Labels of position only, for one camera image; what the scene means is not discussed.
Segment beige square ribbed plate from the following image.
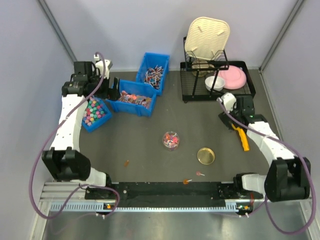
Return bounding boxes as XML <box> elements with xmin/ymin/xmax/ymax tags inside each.
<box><xmin>184</xmin><ymin>16</ymin><xmax>231</xmax><ymax>61</ymax></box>

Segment pink round plate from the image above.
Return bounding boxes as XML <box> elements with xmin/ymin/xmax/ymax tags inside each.
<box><xmin>218</xmin><ymin>65</ymin><xmax>247</xmax><ymax>90</ymax></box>

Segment clear round container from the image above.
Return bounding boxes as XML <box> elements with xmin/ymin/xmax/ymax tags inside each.
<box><xmin>162</xmin><ymin>131</ymin><xmax>180</xmax><ymax>151</ymax></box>

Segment white small bowl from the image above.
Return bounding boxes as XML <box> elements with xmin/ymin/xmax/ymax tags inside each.
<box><xmin>204</xmin><ymin>76</ymin><xmax>225</xmax><ymax>91</ymax></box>

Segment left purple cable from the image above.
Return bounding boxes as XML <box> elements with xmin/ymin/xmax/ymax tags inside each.
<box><xmin>29</xmin><ymin>51</ymin><xmax>121</xmax><ymax>221</ymax></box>

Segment gold round lid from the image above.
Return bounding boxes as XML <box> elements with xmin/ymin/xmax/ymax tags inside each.
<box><xmin>196</xmin><ymin>147</ymin><xmax>216</xmax><ymax>165</ymax></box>

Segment black wire dish rack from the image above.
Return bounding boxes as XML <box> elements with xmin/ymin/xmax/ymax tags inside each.
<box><xmin>180</xmin><ymin>50</ymin><xmax>256</xmax><ymax>103</ymax></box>

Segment yellow plastic scoop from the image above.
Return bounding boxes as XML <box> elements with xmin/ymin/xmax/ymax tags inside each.
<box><xmin>231</xmin><ymin>123</ymin><xmax>250</xmax><ymax>152</ymax></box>

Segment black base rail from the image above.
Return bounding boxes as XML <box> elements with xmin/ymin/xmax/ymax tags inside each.
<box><xmin>113</xmin><ymin>181</ymin><xmax>239</xmax><ymax>208</ymax></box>

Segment spilled orange lollipop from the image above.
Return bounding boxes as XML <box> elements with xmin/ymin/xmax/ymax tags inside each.
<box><xmin>182</xmin><ymin>179</ymin><xmax>193</xmax><ymax>185</ymax></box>

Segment purple cable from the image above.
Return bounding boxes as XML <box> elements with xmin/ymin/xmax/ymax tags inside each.
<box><xmin>29</xmin><ymin>51</ymin><xmax>121</xmax><ymax>221</ymax></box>
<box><xmin>217</xmin><ymin>98</ymin><xmax>316</xmax><ymax>236</ymax></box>

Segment spilled pink lollipop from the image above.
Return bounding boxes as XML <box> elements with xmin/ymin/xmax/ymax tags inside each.
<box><xmin>196</xmin><ymin>171</ymin><xmax>205</xmax><ymax>176</ymax></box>

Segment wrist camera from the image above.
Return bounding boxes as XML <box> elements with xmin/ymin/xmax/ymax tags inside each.
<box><xmin>93</xmin><ymin>54</ymin><xmax>113</xmax><ymax>79</ymax></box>
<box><xmin>217</xmin><ymin>92</ymin><xmax>237</xmax><ymax>113</ymax></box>

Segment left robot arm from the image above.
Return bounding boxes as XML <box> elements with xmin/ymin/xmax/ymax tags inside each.
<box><xmin>41</xmin><ymin>58</ymin><xmax>113</xmax><ymax>187</ymax></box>

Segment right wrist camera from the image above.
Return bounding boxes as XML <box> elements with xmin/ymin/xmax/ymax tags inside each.
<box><xmin>217</xmin><ymin>92</ymin><xmax>237</xmax><ymax>113</ymax></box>

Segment blue candy bin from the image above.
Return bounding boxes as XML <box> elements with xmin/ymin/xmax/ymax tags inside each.
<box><xmin>135</xmin><ymin>52</ymin><xmax>170</xmax><ymax>96</ymax></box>
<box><xmin>106</xmin><ymin>79</ymin><xmax>157</xmax><ymax>117</ymax></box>
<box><xmin>82</xmin><ymin>96</ymin><xmax>113</xmax><ymax>133</ymax></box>

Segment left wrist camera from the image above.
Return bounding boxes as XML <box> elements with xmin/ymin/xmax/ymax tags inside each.
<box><xmin>93</xmin><ymin>54</ymin><xmax>113</xmax><ymax>79</ymax></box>

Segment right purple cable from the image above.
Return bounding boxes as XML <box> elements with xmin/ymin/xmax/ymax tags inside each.
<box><xmin>217</xmin><ymin>98</ymin><xmax>316</xmax><ymax>236</ymax></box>

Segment spilled orange candy left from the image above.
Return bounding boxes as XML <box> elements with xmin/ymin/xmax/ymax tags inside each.
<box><xmin>124</xmin><ymin>160</ymin><xmax>130</xmax><ymax>167</ymax></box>

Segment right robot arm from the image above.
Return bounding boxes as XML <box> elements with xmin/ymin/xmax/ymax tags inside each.
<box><xmin>217</xmin><ymin>92</ymin><xmax>311</xmax><ymax>202</ymax></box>

